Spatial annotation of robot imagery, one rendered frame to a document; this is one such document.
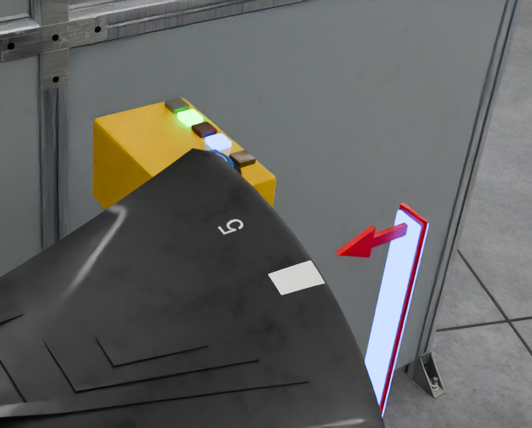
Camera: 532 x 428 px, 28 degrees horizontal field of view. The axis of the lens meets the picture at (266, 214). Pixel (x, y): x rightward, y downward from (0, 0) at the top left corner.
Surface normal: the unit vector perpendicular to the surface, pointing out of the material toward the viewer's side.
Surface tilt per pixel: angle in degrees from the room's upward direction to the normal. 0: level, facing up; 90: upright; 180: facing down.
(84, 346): 7
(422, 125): 90
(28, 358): 5
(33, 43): 90
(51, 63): 90
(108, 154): 90
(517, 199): 0
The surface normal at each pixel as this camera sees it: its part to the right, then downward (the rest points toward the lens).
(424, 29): 0.58, 0.52
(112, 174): -0.81, 0.26
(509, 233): 0.11, -0.81
